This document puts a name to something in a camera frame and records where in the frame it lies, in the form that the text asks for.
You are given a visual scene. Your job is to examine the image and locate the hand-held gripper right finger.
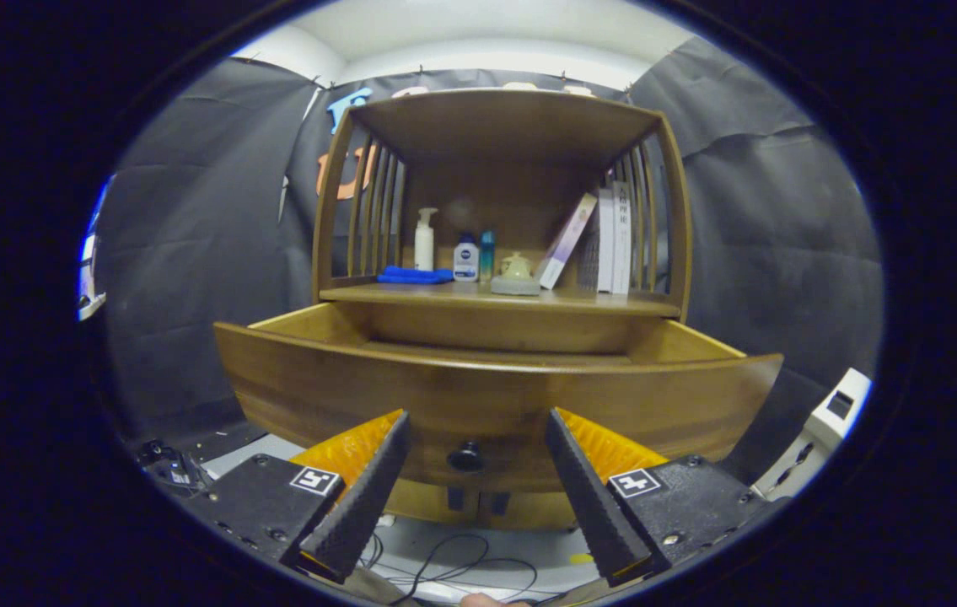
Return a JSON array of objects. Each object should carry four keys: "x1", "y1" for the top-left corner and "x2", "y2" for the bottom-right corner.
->
[{"x1": 544, "y1": 407, "x2": 782, "y2": 588}]

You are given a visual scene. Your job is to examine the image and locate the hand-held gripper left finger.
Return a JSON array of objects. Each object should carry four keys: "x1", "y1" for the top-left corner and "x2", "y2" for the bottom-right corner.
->
[{"x1": 183, "y1": 409, "x2": 411, "y2": 584}]

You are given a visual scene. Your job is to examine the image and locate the curved wooden drawer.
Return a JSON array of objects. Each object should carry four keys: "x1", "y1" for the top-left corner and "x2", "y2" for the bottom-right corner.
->
[{"x1": 213, "y1": 302, "x2": 785, "y2": 494}]

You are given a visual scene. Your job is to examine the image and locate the wooden cabinet door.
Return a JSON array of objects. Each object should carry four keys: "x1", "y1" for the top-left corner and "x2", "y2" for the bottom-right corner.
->
[
  {"x1": 478, "y1": 489, "x2": 584, "y2": 532},
  {"x1": 384, "y1": 479, "x2": 479, "y2": 528}
]

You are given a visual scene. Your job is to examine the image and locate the wooden countertop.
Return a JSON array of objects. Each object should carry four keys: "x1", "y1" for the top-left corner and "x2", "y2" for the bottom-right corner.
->
[{"x1": 320, "y1": 281, "x2": 681, "y2": 318}]

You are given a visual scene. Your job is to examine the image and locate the wooden cabinet with slatted shelf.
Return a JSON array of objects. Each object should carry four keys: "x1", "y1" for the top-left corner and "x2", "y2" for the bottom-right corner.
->
[{"x1": 312, "y1": 87, "x2": 692, "y2": 532}]

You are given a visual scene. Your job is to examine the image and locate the blue folded cloth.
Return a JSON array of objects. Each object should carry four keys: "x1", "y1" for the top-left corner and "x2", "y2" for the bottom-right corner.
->
[{"x1": 376, "y1": 266, "x2": 455, "y2": 285}]

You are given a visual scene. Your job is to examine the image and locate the dark patterned book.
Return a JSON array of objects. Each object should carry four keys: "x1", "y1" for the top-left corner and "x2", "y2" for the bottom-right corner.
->
[{"x1": 577, "y1": 228, "x2": 601, "y2": 292}]

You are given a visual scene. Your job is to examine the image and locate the white device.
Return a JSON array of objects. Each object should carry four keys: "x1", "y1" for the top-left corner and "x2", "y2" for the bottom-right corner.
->
[{"x1": 752, "y1": 368, "x2": 873, "y2": 500}]

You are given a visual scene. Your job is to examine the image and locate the plain white book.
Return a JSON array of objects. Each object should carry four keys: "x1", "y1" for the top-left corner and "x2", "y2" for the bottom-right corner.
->
[{"x1": 596, "y1": 187, "x2": 616, "y2": 293}]

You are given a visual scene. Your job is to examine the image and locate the white book black lettering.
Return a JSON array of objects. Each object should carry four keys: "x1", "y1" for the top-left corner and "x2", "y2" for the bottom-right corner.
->
[{"x1": 611, "y1": 180, "x2": 633, "y2": 295}]

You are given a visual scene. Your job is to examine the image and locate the white lotion bottle blue cap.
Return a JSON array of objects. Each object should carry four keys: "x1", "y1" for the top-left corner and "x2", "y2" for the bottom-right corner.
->
[{"x1": 454, "y1": 233, "x2": 481, "y2": 283}]

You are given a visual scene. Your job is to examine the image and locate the white pump bottle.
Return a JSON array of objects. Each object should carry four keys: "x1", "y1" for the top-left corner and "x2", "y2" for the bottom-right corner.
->
[{"x1": 414, "y1": 207, "x2": 438, "y2": 272}]

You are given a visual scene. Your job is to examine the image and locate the purple white book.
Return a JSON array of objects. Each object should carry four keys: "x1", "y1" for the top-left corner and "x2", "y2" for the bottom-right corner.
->
[{"x1": 535, "y1": 192, "x2": 599, "y2": 290}]

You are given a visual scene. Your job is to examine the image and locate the black floor cable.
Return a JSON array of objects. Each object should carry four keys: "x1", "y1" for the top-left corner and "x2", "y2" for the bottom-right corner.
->
[{"x1": 360, "y1": 531, "x2": 540, "y2": 604}]

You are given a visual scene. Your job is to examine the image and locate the black device with cables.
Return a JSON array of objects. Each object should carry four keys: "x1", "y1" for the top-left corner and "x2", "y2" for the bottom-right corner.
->
[{"x1": 137, "y1": 438, "x2": 209, "y2": 498}]

